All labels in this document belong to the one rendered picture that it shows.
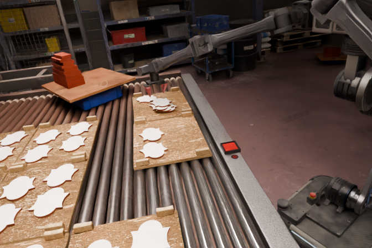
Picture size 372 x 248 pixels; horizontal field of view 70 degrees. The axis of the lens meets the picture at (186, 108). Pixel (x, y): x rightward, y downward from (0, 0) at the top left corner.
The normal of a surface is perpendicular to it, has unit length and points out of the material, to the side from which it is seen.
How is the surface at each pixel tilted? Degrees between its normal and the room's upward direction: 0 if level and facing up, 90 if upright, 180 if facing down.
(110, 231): 0
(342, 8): 87
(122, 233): 0
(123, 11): 89
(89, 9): 90
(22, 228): 0
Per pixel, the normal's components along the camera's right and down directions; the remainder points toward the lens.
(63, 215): -0.08, -0.90
